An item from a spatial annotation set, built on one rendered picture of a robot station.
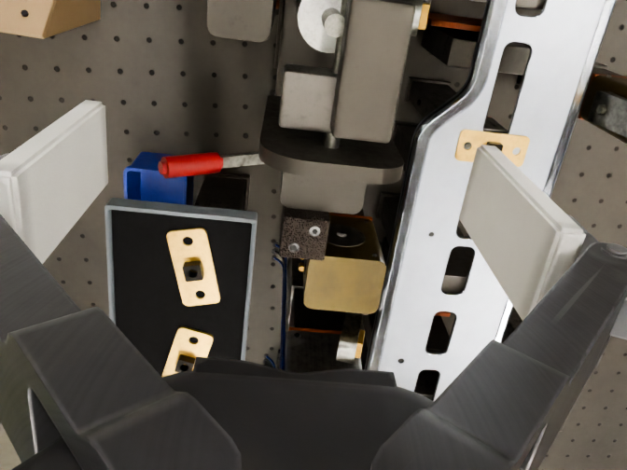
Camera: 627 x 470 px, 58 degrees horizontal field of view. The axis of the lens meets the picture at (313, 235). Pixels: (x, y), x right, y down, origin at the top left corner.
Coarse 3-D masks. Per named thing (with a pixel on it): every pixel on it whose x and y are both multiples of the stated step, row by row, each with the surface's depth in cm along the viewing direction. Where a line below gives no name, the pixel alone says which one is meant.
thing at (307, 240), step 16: (288, 208) 61; (288, 224) 60; (304, 224) 60; (320, 224) 60; (288, 240) 61; (304, 240) 61; (320, 240) 61; (288, 256) 62; (304, 256) 62; (320, 256) 62
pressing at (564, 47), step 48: (576, 0) 60; (480, 48) 62; (576, 48) 62; (480, 96) 64; (528, 96) 65; (576, 96) 65; (432, 144) 67; (432, 192) 70; (432, 240) 73; (384, 288) 76; (432, 288) 76; (480, 288) 76; (384, 336) 79; (480, 336) 80
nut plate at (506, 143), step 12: (468, 132) 66; (480, 132) 66; (492, 132) 66; (480, 144) 67; (492, 144) 66; (504, 144) 67; (516, 144) 67; (528, 144) 67; (456, 156) 67; (468, 156) 67; (516, 156) 68
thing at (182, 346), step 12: (180, 336) 58; (192, 336) 58; (204, 336) 58; (180, 348) 59; (192, 348) 59; (204, 348) 59; (168, 360) 60; (180, 360) 59; (192, 360) 59; (168, 372) 60; (180, 372) 59
